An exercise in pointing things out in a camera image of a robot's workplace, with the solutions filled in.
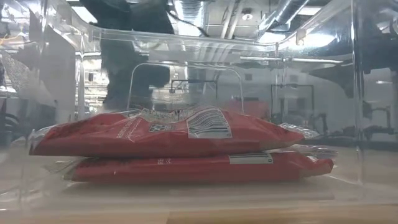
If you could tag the clear plastic basket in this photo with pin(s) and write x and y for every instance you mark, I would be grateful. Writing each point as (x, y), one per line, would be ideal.
(199, 199)

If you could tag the red popcorn bag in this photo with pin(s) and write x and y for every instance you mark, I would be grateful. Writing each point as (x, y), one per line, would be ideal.
(161, 140)
(186, 169)

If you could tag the smooth silver ceiling duct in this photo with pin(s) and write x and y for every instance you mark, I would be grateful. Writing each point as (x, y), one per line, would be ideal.
(281, 12)

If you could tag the red cabinet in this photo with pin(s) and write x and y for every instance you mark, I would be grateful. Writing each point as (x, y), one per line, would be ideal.
(255, 109)

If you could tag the black background robot arm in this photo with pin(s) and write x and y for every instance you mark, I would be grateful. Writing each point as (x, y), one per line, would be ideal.
(377, 124)

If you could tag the ribbed silver ceiling duct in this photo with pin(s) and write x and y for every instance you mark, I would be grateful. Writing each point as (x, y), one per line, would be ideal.
(189, 12)

